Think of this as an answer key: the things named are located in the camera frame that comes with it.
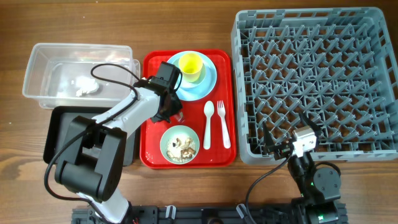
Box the grey dishwasher rack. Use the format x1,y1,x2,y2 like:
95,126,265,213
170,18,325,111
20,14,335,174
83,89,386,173
231,7,397,165

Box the white napkin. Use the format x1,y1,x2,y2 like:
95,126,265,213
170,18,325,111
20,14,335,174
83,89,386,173
75,77,100,97

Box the white plastic spoon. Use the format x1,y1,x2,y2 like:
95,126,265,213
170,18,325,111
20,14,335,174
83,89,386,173
203,101,215,150

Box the red plastic tray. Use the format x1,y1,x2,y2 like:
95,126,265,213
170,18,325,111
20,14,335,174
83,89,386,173
139,49,237,169

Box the black plastic tray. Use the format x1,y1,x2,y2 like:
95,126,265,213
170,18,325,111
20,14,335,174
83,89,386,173
43,106,139,166

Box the green bowl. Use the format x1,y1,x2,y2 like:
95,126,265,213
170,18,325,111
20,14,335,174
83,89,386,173
160,125,200,165

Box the clear plastic bin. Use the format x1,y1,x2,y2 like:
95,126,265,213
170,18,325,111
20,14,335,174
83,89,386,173
22,43,141,109

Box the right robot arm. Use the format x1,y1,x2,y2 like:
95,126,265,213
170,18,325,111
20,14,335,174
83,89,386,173
263,113,343,223

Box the light blue plate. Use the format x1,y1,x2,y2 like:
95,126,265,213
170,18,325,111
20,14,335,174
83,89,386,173
167,51,218,101

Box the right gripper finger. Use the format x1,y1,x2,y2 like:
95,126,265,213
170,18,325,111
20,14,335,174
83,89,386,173
299,113,322,136
262,121,274,148

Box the yellow plastic cup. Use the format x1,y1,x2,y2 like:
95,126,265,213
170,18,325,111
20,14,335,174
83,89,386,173
178,52,203,83

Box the red snack wrapper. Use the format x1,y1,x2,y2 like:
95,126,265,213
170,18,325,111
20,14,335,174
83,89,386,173
172,111,184,123

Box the light blue bowl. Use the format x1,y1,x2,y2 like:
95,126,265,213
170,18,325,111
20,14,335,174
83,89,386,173
180,67,206,89

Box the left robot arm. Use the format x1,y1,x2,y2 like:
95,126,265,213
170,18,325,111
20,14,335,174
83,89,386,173
48,73,182,223

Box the white plastic fork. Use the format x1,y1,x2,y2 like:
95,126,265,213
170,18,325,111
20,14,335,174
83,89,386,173
217,100,231,149

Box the rice and food scraps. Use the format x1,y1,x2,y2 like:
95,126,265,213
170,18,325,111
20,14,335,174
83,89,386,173
166,137,197,163

